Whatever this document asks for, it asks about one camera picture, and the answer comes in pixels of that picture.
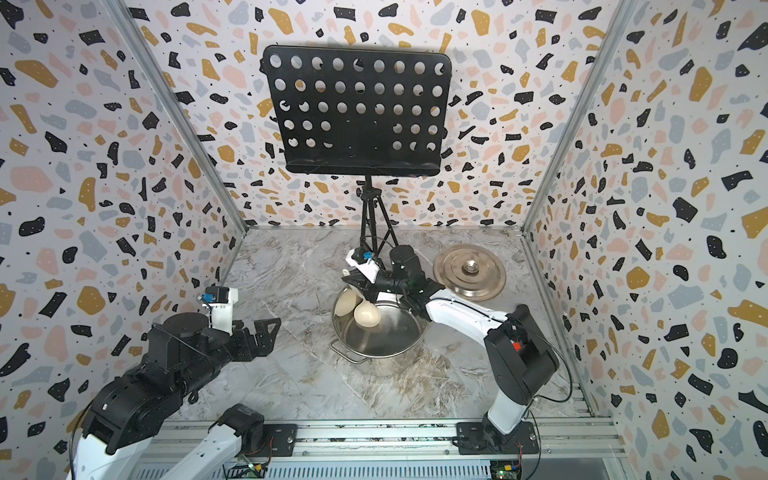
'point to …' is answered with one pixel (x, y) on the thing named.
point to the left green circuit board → (246, 471)
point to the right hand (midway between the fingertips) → (349, 275)
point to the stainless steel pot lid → (471, 269)
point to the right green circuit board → (505, 470)
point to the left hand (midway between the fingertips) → (266, 321)
